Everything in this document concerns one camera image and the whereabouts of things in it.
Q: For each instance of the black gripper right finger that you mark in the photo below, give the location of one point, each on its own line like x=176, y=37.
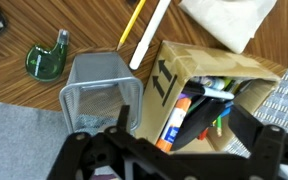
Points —
x=270, y=150

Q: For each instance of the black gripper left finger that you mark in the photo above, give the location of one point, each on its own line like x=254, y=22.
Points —
x=90, y=156

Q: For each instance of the gray mesh storage bin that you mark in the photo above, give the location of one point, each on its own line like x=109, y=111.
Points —
x=97, y=86

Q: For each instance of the brown cardboard box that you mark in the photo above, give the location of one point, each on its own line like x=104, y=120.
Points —
x=170, y=80

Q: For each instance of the small gray plaid pillow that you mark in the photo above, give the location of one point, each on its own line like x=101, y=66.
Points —
x=280, y=106

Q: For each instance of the green pen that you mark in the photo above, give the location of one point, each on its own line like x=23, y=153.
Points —
x=219, y=126

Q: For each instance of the blue pen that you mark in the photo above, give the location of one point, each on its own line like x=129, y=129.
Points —
x=226, y=108

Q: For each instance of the black marker white cap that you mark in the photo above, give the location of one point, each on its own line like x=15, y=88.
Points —
x=207, y=91

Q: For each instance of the orange capped glue stick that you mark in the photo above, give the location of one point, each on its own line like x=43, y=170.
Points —
x=175, y=123

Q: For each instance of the green tape dispenser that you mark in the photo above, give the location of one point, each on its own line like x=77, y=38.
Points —
x=45, y=63

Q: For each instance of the dark wooden side table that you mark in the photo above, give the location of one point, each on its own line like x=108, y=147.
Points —
x=84, y=30

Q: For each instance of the white marker pen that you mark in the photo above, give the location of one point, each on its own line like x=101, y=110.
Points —
x=149, y=36

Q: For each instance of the beige paper napkin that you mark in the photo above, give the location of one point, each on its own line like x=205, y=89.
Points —
x=230, y=20

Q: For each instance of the yellow pencil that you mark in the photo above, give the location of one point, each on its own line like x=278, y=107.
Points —
x=130, y=25

